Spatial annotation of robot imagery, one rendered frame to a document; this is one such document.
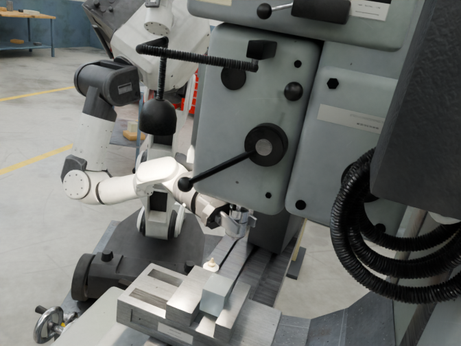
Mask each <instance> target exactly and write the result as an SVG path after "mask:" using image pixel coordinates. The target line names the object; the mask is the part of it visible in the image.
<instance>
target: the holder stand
mask: <svg viewBox="0 0 461 346"><path fill-rule="evenodd" d="M253 216H254V217H255V218H256V219H257V225H256V227H250V230H249V234H248V240H247V241H248V242H249V243H252V244H255V245H257V246H260V247H261V248H264V249H266V250H269V251H272V252H273V253H276V254H278V255H280V254H281V253H282V252H283V250H284V249H285V247H286V246H287V245H288V243H289V241H290V240H291V239H292V238H293V236H294V235H295V233H296V232H297V231H298V229H299V228H300V224H301V221H302V218H303V217H300V216H297V215H294V214H291V213H290V212H288V211H287V210H286V208H285V207H284V208H283V210H282V211H281V212H279V213H278V214H275V215H267V214H263V213H261V212H258V211H253Z"/></svg>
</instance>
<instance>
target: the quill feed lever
mask: <svg viewBox="0 0 461 346"><path fill-rule="evenodd" d="M244 148H245V152H244V153H241V154H239V155H237V156H236V157H233V158H232V159H229V160H227V161H225V162H223V163H221V164H219V165H217V166H215V167H213V168H211V169H209V170H207V171H205V172H203V173H201V174H199V175H196V176H194V177H192V178H189V177H188V176H183V177H181V178H180V179H179V180H178V182H177V186H178V189H179V190H180V191H181V192H190V191H191V190H192V188H193V184H195V183H197V182H199V181H201V180H203V179H205V178H208V177H210V176H212V175H214V174H216V173H218V172H221V171H222V170H225V169H226V168H229V167H230V166H232V165H235V164H237V163H239V162H241V161H243V160H245V159H248V158H249V159H250V160H251V161H252V162H253V163H255V164H257V165H260V166H263V167H270V166H273V165H276V164H277V163H278V162H279V161H281V159H282V158H283V157H284V156H285V154H286V152H287V149H288V139H287V135H286V134H285V132H284V131H283V129H282V128H280V127H279V126H277V125H276V124H272V123H262V124H259V125H257V126H255V127H254V128H253V129H252V130H251V131H250V132H249V133H248V134H247V135H246V138H245V142H244Z"/></svg>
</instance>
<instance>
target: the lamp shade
mask: <svg viewBox="0 0 461 346"><path fill-rule="evenodd" d="M176 123H177V116H176V110H175V107H174V105H173V104H172V103H170V102H169V101H168V100H166V99H164V98H163V100H159V99H157V97H156V98H152V99H151V100H148V101H146V102H145V103H144V105H143V108H142V109H141V112H140V114H139V130H140V131H142V132H144V133H147V134H150V135H158V136H168V135H173V134H174V133H175V132H176Z"/></svg>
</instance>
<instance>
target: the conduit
mask: <svg viewBox="0 0 461 346"><path fill-rule="evenodd" d="M375 148H376V146H375ZM375 148H371V150H368V152H365V154H363V155H362V157H360V158H359V159H358V160H357V161H356V162H355V163H354V164H353V166H351V168H350V169H349V171H348V172H347V174H346V176H345V177H344V180H343V182H342V185H341V188H340V191H339V194H337V195H338V196H337V197H335V198H336V200H335V202H334V204H333V209H332V212H331V218H330V235H331V242H332V245H333V248H334V251H335V254H336V255H337V257H338V259H339V260H340V262H341V264H342V265H343V268H345V270H347V272H348V273H349V275H352V277H354V279H355V280H357V282H359V284H362V286H365V287H366V288H368V289H369V290H371V291H372V292H375V294H378V295H379V296H380V295H381V296H382V297H385V298H389V300H391V299H392V300H393V301H397V302H399V301H400V302H401V303H403V302H404V303H409V304H411V303H412V304H413V305H414V304H416V305H418V304H421V305H422V304H423V303H424V304H425V305H426V304H427V303H428V304H430V303H432V304H434V303H438V302H441V303H442V301H444V302H445V301H446V300H448V301H449V300H450V299H452V300H453V298H457V297H458V296H459V297H460V296H461V271H460V273H458V274H457V275H455V277H453V279H452V278H450V280H448V281H445V282H442V283H439V285H438V284H436V285H433V286H431V285H430V286H427V287H425V286H424V287H422V286H421V287H420V288H419V287H416V286H415V287H414V288H413V287H409V286H408V287H407V286H405V287H404V286H401V285H397V284H394V283H393V284H392V283H391V282H390V283H389V281H386V280H383V279H381V278H380V277H378V276H375V274H373V273H371V272H370V271H368V269H366V267H364V266H362V264H361V263H360V262H359V260H360V261H361V262H362V263H363V264H364V265H366V266H367V267H369V268H370V269H373V270H374V271H376V272H377V273H379V274H383V275H386V276H390V277H394V278H395V277H396V278H397V279H398V278H401V279H403V278H404V279H407V278H408V279H414V278H415V279H418V278H419V279H421V278H426V277H427V278H428V277H433V276H436V275H439V274H443V273H446V272H447V271H450V270H453V268H456V267H457V266H459V265H460V264H461V228H460V226H461V221H460V222H457V223H454V224H440V226H438V227H436V228H435V229H434V230H432V231H430V232H429V233H428V232H427V234H425V235H420V236H418V237H416V236H415V238H414V237H412V238H411V237H410V238H408V237H407V238H401V237H400V238H398V236H397V237H396V236H393V235H392V236H391V235H388V234H386V233H384V232H382V231H380V230H378V229H377V228H376V227H375V226H374V225H373V224H372V222H371V221H370V220H369V219H368V217H367V215H366V212H365V208H364V199H365V198H364V197H365V196H366V194H368V193H367V192H369V189H370V163H371V161H372V158H373V155H374V152H375ZM458 229H460V230H459V232H457V234H456V236H454V237H453V238H452V239H451V240H450V241H449V242H448V243H447V244H445V246H443V247H441V249H439V250H438V251H436V252H434V253H432V254H431V255H430V254H429V255H426V257H425V256H424V257H421V258H418V259H412V260H411V259H410V260H408V259H407V260H406V259H405V260H403V259H402V260H400V259H399V260H398V259H392V258H389V257H385V256H383V255H380V254H378V253H376V251H374V250H372V249H371V248H370V247H369V246H368V245H367V244H366V243H365V241H364V240H363V237H362V234H364V236H366V238H368V239H369V240H370V241H371V242H373V243H376V245H379V246H382V247H385V248H386V249H389V250H390V249H391V250H392V251H393V250H395V251H399V252H400V251H402V252H404V251H405V252H408V251H409V252H411V251H412V252H414V251H416V252H417V251H421V250H423V251H424V250H425V249H426V250H427V249H430V248H431V247H432V248H434V246H437V245H440V243H443V242H446V240H448V239H449V238H451V236H452V235H453V234H454V233H456V231H458ZM361 232H362V234H361Z"/></svg>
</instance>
